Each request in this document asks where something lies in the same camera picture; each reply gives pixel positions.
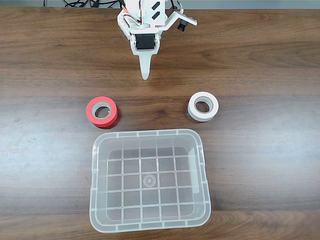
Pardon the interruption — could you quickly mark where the red tape roll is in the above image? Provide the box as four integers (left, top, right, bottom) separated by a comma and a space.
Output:
85, 95, 119, 130

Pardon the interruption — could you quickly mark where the clear plastic box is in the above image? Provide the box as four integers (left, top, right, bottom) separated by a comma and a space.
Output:
89, 128, 212, 234

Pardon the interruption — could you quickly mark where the white tape roll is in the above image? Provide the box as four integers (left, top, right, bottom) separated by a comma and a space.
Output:
187, 91, 220, 123

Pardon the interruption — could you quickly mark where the white red servo wire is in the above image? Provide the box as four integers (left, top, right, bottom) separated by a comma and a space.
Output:
121, 4, 146, 27

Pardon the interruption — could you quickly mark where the black camera on white bracket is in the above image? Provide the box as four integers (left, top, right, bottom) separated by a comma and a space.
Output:
159, 9, 199, 33

